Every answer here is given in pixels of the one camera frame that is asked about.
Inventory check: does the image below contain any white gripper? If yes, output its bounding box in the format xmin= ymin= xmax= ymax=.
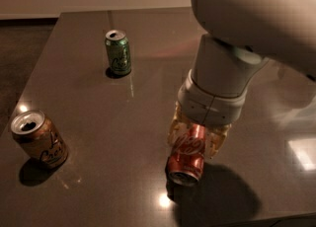
xmin=167 ymin=71 xmax=247 ymax=159

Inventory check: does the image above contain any red coke can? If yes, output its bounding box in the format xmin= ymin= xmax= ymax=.
xmin=167 ymin=124 xmax=205 ymax=187

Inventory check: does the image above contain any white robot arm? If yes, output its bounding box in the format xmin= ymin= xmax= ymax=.
xmin=168 ymin=0 xmax=316 ymax=157

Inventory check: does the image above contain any green LaCroix can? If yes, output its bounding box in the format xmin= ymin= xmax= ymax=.
xmin=105 ymin=30 xmax=131 ymax=76

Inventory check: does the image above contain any orange LaCroix can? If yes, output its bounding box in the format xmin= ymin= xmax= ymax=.
xmin=10 ymin=111 xmax=68 ymax=169

